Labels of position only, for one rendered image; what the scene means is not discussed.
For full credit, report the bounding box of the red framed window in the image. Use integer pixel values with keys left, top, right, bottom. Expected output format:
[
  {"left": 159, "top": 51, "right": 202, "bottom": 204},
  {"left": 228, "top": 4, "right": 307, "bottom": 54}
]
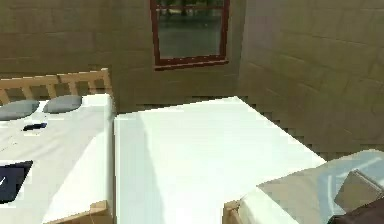
[{"left": 149, "top": 0, "right": 231, "bottom": 71}]

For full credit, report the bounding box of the grey pillow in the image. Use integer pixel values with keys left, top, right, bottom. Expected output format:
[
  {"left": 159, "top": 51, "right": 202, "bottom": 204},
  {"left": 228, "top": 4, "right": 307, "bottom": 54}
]
[
  {"left": 0, "top": 99, "right": 41, "bottom": 122},
  {"left": 42, "top": 94, "right": 83, "bottom": 115}
]

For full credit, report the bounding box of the wooden bed with white sheet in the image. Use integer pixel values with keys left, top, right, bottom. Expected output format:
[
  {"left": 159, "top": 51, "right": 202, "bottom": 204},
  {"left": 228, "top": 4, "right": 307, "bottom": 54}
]
[{"left": 0, "top": 68, "right": 115, "bottom": 224}]

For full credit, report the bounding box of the wooden bed with pale blue sheet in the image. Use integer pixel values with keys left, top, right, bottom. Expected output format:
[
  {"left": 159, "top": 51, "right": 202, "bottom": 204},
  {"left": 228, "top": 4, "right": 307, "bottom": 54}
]
[{"left": 222, "top": 149, "right": 384, "bottom": 224}]

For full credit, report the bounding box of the grey square cushion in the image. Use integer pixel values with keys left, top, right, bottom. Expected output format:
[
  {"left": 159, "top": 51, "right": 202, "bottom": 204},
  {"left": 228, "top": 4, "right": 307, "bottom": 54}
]
[{"left": 333, "top": 169, "right": 384, "bottom": 214}]

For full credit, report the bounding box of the black laptop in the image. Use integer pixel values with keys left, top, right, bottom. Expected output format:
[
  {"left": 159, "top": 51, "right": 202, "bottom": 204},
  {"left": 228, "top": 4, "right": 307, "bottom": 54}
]
[{"left": 0, "top": 160, "right": 34, "bottom": 205}]

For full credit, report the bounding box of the dark brown cushion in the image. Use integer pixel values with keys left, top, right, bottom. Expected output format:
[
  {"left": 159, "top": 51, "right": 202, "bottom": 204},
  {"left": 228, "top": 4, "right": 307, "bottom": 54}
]
[{"left": 326, "top": 197, "right": 384, "bottom": 224}]

